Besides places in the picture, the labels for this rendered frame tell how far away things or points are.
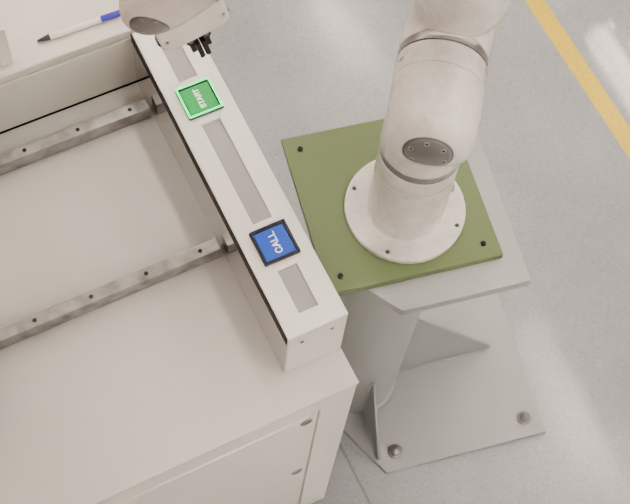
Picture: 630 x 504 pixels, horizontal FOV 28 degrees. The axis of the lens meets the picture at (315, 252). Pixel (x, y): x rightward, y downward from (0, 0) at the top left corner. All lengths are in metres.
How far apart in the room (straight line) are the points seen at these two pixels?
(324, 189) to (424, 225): 0.18
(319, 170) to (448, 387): 0.88
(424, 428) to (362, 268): 0.85
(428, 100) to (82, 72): 0.64
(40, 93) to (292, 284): 0.52
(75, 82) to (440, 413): 1.14
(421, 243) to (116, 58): 0.55
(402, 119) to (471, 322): 1.27
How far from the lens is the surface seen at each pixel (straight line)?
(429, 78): 1.59
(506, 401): 2.75
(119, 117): 2.01
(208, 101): 1.89
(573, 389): 2.81
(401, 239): 1.93
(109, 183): 1.99
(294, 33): 3.12
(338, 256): 1.92
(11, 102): 1.99
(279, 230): 1.79
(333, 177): 1.98
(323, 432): 2.05
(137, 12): 1.48
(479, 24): 1.49
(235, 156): 1.85
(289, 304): 1.75
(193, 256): 1.90
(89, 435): 1.84
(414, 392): 2.72
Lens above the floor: 2.58
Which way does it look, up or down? 66 degrees down
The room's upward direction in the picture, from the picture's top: 8 degrees clockwise
